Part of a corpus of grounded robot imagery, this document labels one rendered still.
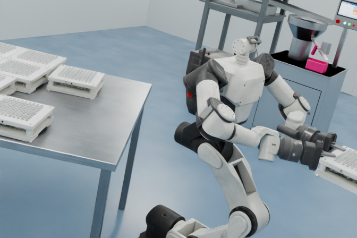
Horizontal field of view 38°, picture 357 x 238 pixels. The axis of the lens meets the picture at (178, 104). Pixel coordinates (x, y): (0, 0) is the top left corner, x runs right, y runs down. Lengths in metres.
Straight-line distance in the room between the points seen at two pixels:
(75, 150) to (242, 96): 0.73
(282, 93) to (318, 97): 2.14
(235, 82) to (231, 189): 0.51
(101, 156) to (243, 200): 0.69
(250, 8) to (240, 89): 3.64
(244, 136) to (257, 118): 2.95
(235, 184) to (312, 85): 2.41
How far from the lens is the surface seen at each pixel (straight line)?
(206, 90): 2.01
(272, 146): 2.07
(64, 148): 2.13
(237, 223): 2.39
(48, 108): 2.31
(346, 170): 2.06
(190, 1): 8.29
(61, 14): 7.22
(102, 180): 2.13
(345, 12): 4.94
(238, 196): 2.40
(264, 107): 4.86
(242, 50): 2.25
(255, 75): 2.30
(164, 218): 2.72
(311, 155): 2.11
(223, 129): 1.91
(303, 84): 4.70
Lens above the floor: 1.76
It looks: 19 degrees down
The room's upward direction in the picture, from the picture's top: 12 degrees clockwise
